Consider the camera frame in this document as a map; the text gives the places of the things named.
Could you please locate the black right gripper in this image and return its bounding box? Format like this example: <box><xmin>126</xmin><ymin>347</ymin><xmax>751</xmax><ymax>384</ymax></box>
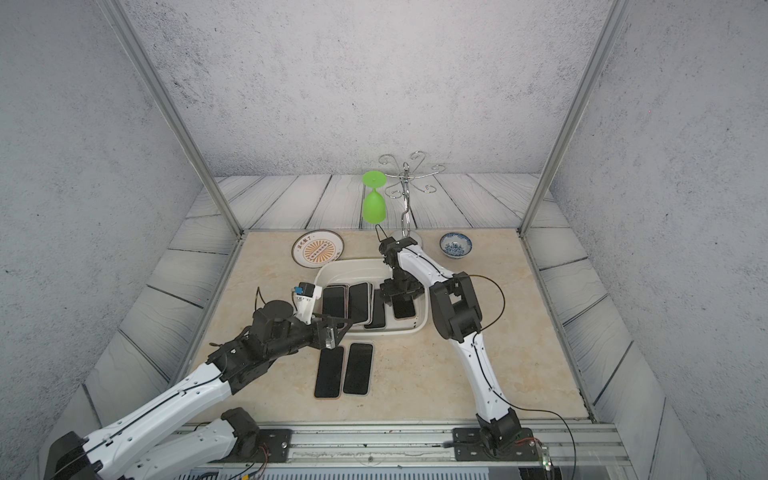
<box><xmin>380</xmin><ymin>272</ymin><xmax>424</xmax><ymax>305</ymax></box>

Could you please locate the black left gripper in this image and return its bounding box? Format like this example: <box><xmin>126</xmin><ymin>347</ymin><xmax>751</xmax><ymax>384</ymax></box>
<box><xmin>265</xmin><ymin>312</ymin><xmax>354</xmax><ymax>364</ymax></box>

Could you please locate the black phone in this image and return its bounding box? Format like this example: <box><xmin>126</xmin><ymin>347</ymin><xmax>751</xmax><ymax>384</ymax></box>
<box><xmin>314</xmin><ymin>346</ymin><xmax>345</xmax><ymax>399</ymax></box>

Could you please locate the light green case phone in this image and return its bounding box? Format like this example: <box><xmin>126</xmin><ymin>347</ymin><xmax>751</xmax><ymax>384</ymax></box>
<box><xmin>343</xmin><ymin>343</ymin><xmax>374</xmax><ymax>395</ymax></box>

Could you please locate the pink case phone front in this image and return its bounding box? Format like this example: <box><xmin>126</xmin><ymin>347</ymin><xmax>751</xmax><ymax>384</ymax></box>
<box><xmin>348</xmin><ymin>282</ymin><xmax>373</xmax><ymax>325</ymax></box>

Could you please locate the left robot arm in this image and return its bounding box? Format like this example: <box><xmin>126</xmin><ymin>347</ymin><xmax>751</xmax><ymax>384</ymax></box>
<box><xmin>44</xmin><ymin>300</ymin><xmax>350</xmax><ymax>479</ymax></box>

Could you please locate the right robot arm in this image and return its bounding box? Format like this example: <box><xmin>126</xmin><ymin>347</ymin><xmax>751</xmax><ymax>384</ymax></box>
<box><xmin>379</xmin><ymin>237</ymin><xmax>523</xmax><ymax>455</ymax></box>

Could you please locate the pale pink case phone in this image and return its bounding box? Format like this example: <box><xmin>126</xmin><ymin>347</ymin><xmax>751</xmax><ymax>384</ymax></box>
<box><xmin>392</xmin><ymin>297</ymin><xmax>416</xmax><ymax>320</ymax></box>

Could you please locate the white plastic storage box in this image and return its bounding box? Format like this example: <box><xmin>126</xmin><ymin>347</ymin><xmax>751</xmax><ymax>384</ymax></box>
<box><xmin>315</xmin><ymin>258</ymin><xmax>429</xmax><ymax>339</ymax></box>

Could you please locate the pink case phone behind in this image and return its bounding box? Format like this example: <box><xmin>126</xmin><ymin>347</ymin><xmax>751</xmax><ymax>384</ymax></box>
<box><xmin>321</xmin><ymin>285</ymin><xmax>348</xmax><ymax>318</ymax></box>

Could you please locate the blue purple case phone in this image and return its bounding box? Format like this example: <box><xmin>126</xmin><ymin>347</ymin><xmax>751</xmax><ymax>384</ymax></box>
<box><xmin>364</xmin><ymin>289</ymin><xmax>386</xmax><ymax>330</ymax></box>

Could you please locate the blue white porcelain bowl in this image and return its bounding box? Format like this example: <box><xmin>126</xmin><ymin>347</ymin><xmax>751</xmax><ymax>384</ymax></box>
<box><xmin>439</xmin><ymin>232</ymin><xmax>473</xmax><ymax>259</ymax></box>

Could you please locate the orange patterned round plate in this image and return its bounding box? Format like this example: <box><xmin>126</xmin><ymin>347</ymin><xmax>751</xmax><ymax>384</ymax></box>
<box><xmin>291</xmin><ymin>229</ymin><xmax>344</xmax><ymax>269</ymax></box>

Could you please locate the green plastic wine glass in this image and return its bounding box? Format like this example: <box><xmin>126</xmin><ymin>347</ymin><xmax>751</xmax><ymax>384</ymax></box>
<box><xmin>362</xmin><ymin>170</ymin><xmax>387</xmax><ymax>225</ymax></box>

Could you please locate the metal glass rack stand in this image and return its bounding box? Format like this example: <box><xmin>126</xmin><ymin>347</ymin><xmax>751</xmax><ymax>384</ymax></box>
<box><xmin>378</xmin><ymin>150</ymin><xmax>446</xmax><ymax>243</ymax></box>

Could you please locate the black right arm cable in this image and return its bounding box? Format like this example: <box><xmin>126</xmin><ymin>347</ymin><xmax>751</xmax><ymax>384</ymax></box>
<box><xmin>467</xmin><ymin>274</ymin><xmax>578</xmax><ymax>480</ymax></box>

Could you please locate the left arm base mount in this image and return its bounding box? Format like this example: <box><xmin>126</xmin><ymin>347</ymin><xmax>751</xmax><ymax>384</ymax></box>
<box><xmin>213</xmin><ymin>428</ymin><xmax>293</xmax><ymax>465</ymax></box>

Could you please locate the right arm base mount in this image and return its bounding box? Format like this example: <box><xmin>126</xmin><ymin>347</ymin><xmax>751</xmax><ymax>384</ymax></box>
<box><xmin>443</xmin><ymin>428</ymin><xmax>541</xmax><ymax>462</ymax></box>

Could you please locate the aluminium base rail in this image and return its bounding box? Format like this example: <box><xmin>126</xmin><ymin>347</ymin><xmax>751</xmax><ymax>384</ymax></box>
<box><xmin>143</xmin><ymin>419</ymin><xmax>637</xmax><ymax>480</ymax></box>

